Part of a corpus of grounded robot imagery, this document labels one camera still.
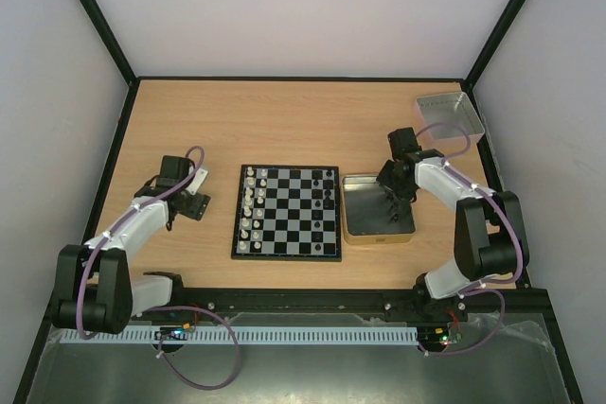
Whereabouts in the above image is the empty metal tin box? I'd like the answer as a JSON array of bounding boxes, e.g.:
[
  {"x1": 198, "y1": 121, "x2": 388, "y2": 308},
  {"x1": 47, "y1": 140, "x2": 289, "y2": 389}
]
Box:
[{"x1": 413, "y1": 92, "x2": 485, "y2": 152}]

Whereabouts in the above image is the grey slotted cable duct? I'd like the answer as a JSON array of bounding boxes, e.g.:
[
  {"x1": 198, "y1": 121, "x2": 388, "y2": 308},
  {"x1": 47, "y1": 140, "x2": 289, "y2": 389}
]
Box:
[{"x1": 59, "y1": 325, "x2": 420, "y2": 346}]

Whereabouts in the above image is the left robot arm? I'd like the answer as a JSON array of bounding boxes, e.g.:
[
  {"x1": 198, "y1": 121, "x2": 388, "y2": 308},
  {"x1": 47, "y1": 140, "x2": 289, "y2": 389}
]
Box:
[{"x1": 50, "y1": 146, "x2": 210, "y2": 340}]

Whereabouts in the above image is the black aluminium frame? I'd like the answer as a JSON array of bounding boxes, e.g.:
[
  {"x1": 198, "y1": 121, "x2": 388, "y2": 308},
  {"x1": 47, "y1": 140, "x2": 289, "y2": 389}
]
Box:
[{"x1": 11, "y1": 0, "x2": 586, "y2": 404}]

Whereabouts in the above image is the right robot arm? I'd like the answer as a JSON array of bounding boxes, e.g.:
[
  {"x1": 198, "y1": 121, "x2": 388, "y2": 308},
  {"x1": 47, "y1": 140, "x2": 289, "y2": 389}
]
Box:
[{"x1": 376, "y1": 127, "x2": 529, "y2": 321}]

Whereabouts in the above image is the black mounting rail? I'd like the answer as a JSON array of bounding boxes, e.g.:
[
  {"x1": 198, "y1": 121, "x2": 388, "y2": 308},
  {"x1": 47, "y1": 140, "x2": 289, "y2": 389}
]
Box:
[{"x1": 130, "y1": 290, "x2": 470, "y2": 323}]

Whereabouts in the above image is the metal sheet front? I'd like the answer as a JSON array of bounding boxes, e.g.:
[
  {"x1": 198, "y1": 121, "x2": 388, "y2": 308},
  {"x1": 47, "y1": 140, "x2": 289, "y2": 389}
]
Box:
[{"x1": 27, "y1": 313, "x2": 569, "y2": 403}]

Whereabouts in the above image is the black white chess board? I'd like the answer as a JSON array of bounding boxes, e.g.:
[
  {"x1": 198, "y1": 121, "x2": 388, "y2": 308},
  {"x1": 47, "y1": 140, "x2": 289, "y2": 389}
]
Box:
[{"x1": 231, "y1": 164, "x2": 342, "y2": 262}]

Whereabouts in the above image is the metal tin tray with pieces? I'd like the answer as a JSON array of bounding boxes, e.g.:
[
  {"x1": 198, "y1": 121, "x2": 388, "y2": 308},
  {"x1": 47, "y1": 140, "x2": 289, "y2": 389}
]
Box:
[{"x1": 341, "y1": 174, "x2": 416, "y2": 245}]

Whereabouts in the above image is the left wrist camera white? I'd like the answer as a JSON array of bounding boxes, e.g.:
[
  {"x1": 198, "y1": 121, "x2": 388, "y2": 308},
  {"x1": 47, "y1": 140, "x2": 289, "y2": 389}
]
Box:
[{"x1": 186, "y1": 167, "x2": 208, "y2": 195}]

